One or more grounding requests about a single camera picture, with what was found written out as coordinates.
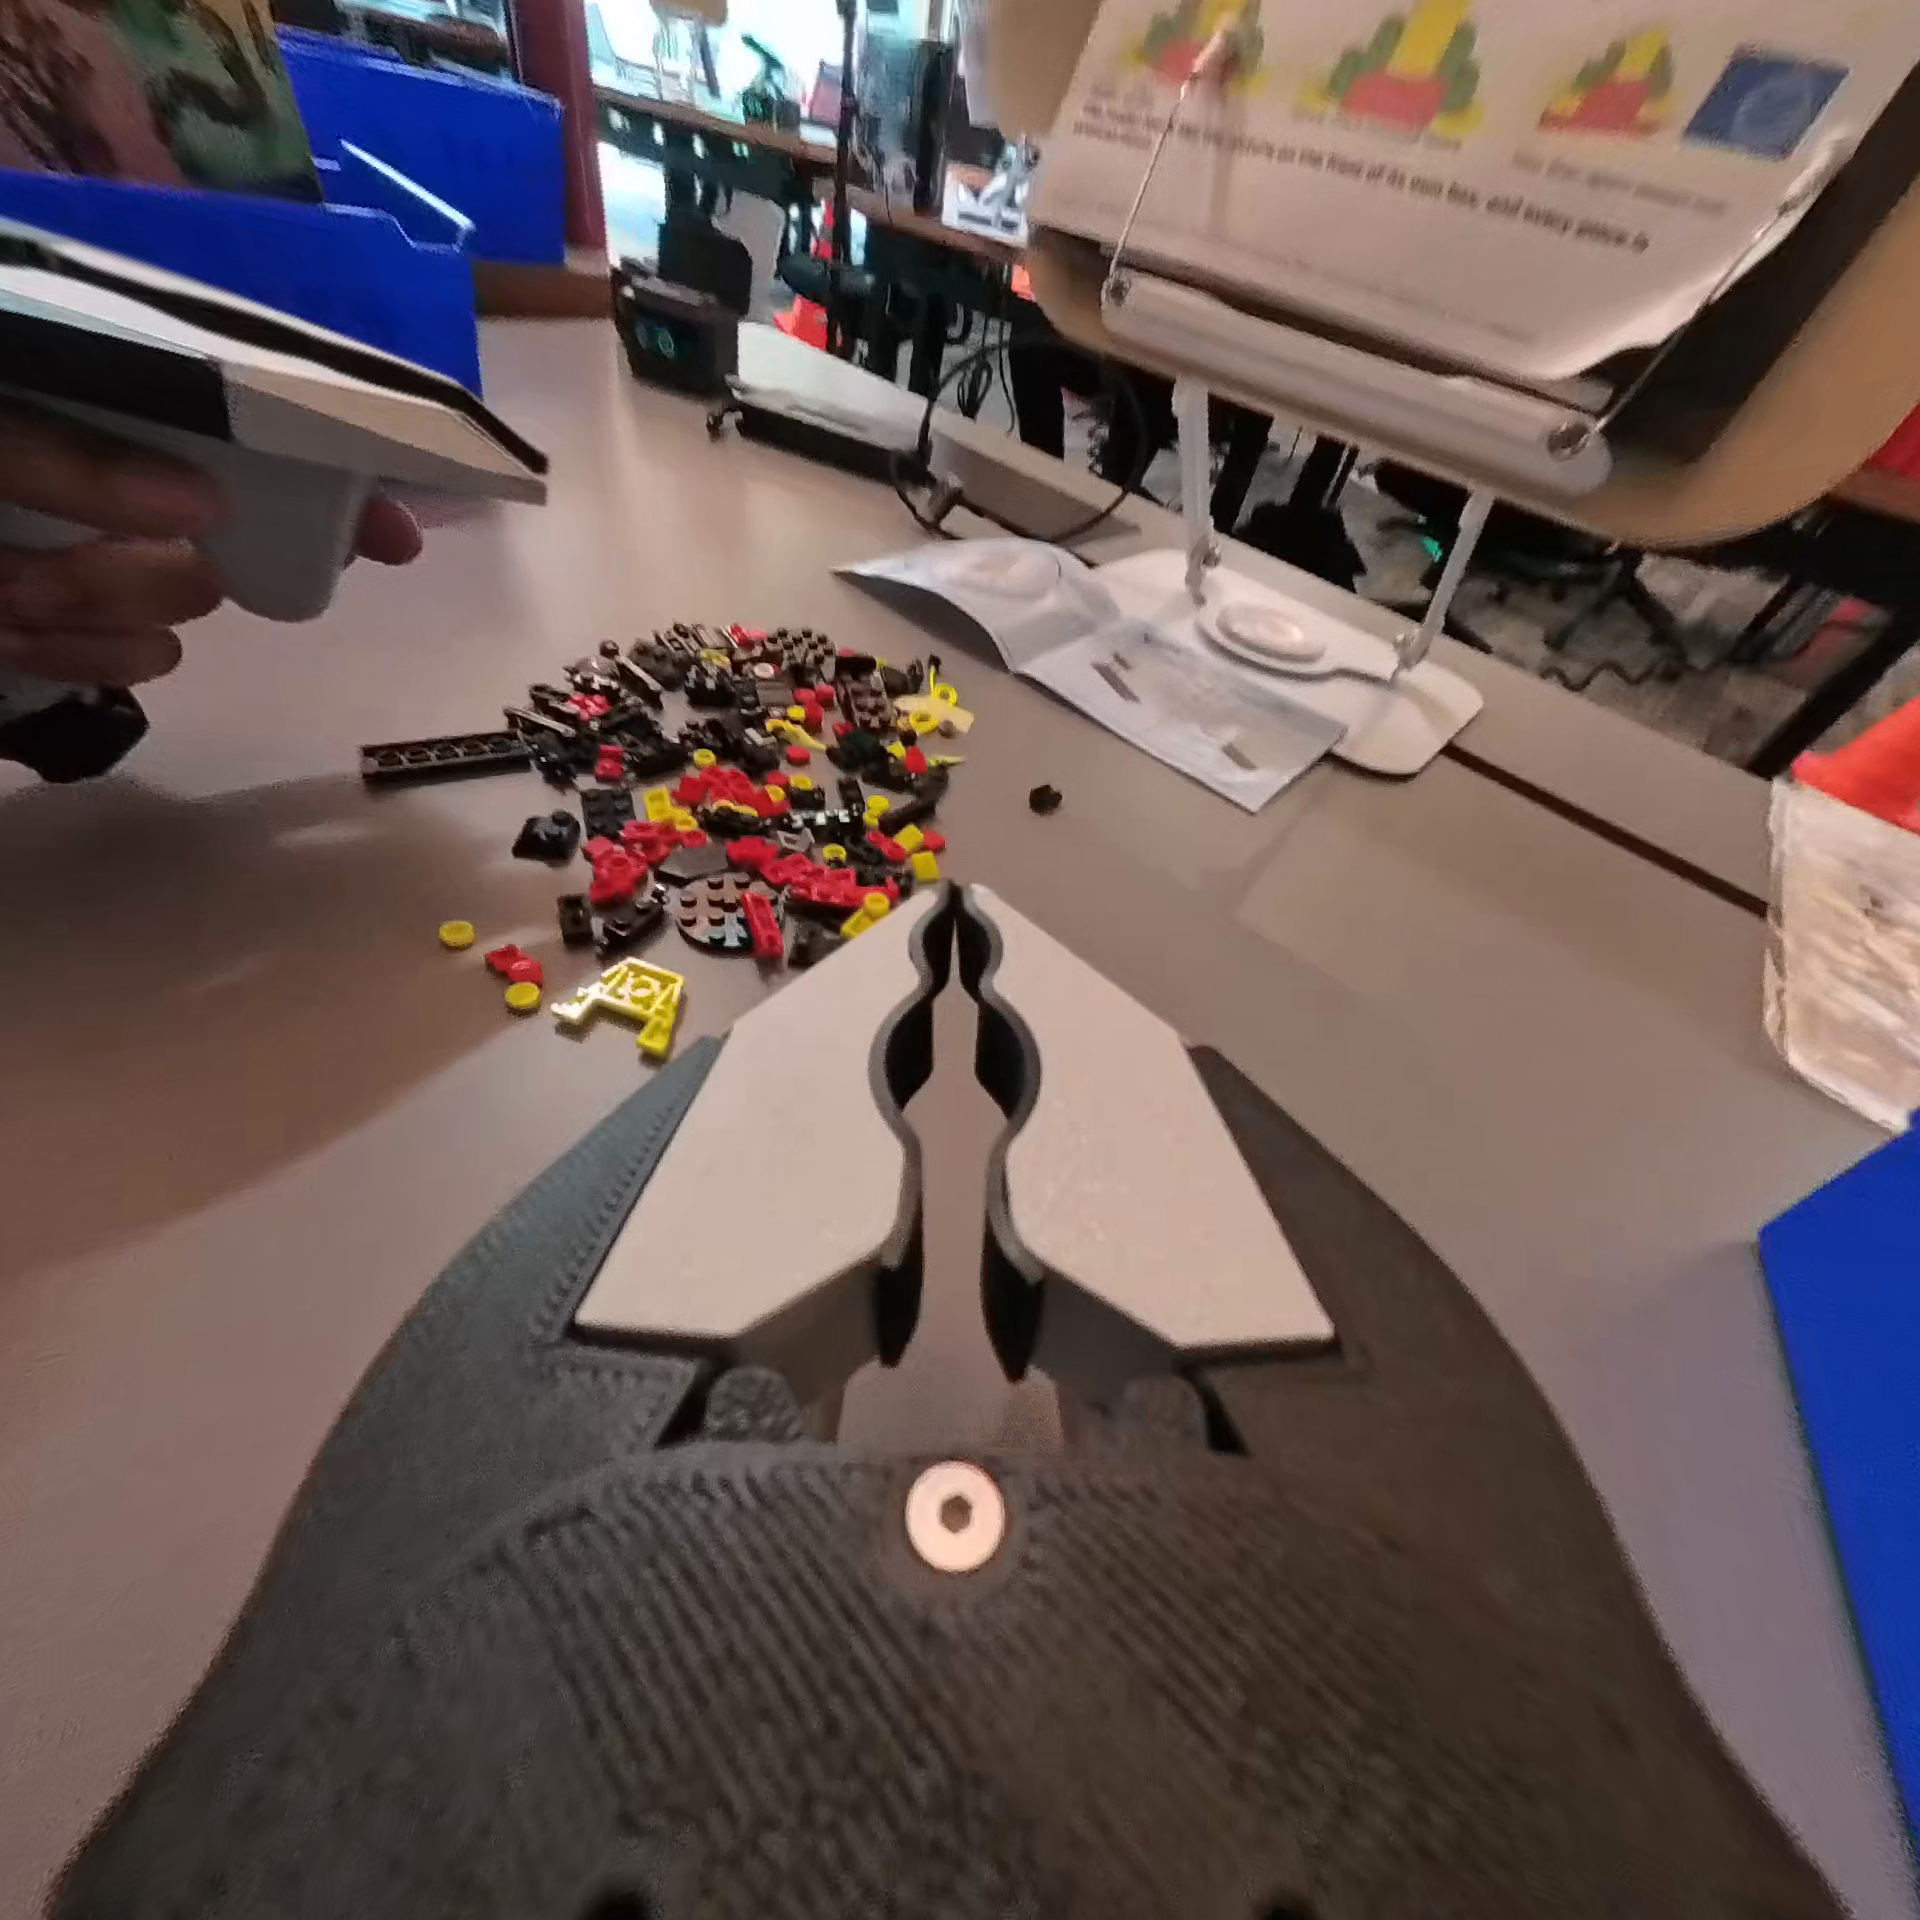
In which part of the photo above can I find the black box with green lights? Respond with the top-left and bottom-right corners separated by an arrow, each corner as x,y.
612,262 -> 745,399

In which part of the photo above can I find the pile of mixed lego pieces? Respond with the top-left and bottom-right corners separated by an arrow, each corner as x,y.
439,617 -> 980,1022

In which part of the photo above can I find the dark grey laptop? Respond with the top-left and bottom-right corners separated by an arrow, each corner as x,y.
709,319 -> 1156,548

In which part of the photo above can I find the clear plastic bag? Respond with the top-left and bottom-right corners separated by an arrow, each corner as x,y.
1762,772 -> 1920,1130

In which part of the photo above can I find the maroon pillar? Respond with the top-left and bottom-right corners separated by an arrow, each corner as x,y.
509,0 -> 609,257

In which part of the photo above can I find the long black lego plate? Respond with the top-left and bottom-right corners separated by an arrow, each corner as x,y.
358,730 -> 534,785

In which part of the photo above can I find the open instruction booklet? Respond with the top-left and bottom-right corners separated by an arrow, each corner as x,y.
831,539 -> 1353,817

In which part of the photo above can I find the blue plastic bin white label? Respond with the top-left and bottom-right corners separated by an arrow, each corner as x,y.
0,142 -> 485,399

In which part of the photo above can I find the yellow lego wedge plate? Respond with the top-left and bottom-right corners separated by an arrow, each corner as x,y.
550,956 -> 687,1061

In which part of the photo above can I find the printed instruction sheet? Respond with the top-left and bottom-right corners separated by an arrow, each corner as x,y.
1027,0 -> 1895,383

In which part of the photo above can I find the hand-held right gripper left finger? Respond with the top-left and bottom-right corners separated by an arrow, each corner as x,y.
573,885 -> 963,1403

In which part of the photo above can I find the black cable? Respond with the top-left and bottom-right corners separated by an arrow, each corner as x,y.
897,333 -> 1150,543

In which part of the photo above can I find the person's left hand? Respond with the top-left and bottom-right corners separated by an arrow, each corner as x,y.
0,405 -> 426,694

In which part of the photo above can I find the pink printed cardboard box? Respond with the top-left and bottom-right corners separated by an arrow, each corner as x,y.
0,0 -> 167,190

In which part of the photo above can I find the white book stand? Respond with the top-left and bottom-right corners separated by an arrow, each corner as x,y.
975,0 -> 1920,777

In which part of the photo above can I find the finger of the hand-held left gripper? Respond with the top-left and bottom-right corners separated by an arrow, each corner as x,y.
0,215 -> 549,474
0,292 -> 549,625

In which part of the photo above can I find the green printed cardboard box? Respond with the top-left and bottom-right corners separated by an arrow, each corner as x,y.
142,0 -> 324,204

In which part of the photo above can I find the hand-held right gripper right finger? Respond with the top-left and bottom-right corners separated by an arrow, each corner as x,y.
959,883 -> 1337,1390

